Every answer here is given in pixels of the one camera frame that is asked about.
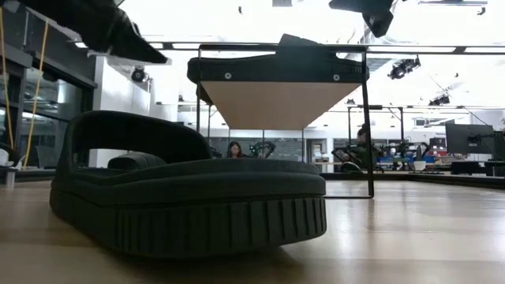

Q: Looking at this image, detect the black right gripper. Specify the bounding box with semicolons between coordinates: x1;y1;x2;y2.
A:
329;0;395;39

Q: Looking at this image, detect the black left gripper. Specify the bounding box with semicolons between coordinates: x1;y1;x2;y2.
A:
19;0;170;65

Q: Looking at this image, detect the black foam slide sandal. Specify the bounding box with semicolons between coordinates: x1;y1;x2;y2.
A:
186;33;371;84
107;151;167;171
49;109;328;260

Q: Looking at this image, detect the black round ceiling lamp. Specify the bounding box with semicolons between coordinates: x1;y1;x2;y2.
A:
131;66;150;84

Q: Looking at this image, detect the black ceiling spotlight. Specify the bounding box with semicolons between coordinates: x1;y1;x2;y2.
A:
388;56;422;80
428;93;451;107

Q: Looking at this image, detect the person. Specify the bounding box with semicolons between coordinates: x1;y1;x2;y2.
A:
346;124;380;171
226;140;245;159

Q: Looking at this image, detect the black computer monitor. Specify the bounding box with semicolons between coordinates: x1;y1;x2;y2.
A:
445;123;496;155

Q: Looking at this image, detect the yellow hanging cable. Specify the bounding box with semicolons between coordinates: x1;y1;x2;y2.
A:
22;19;51;169

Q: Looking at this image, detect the wooden shelf with black frame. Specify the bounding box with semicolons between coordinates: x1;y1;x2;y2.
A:
195;42;376;200

